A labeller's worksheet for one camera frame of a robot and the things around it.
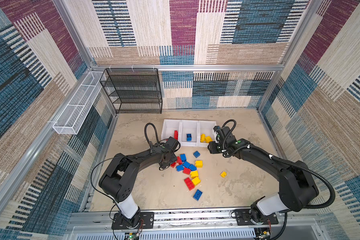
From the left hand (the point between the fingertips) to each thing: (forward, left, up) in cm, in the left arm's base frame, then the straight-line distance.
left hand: (172, 158), depth 92 cm
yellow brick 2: (+13, -19, +2) cm, 23 cm away
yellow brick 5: (-13, -13, 0) cm, 19 cm away
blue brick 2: (+1, -6, -1) cm, 6 cm away
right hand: (+2, -23, +7) cm, 25 cm away
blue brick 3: (-3, -8, -2) cm, 9 cm away
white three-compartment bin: (+20, -11, -1) cm, 23 cm away
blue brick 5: (-6, -12, -1) cm, 13 cm away
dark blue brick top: (+14, -11, +2) cm, 18 cm away
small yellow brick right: (-10, -29, -1) cm, 31 cm away
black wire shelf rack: (+46, +29, +17) cm, 57 cm away
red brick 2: (-1, -4, 0) cm, 4 cm away
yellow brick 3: (-4, -16, +1) cm, 16 cm away
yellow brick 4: (-10, -12, -1) cm, 16 cm away
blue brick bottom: (-20, -14, -2) cm, 25 cm away
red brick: (-8, -8, -1) cm, 11 cm away
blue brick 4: (-5, -4, -2) cm, 7 cm away
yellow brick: (+13, -23, +2) cm, 26 cm away
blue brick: (+3, -15, 0) cm, 15 cm away
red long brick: (-4, 0, 0) cm, 4 cm away
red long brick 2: (-15, -10, 0) cm, 18 cm away
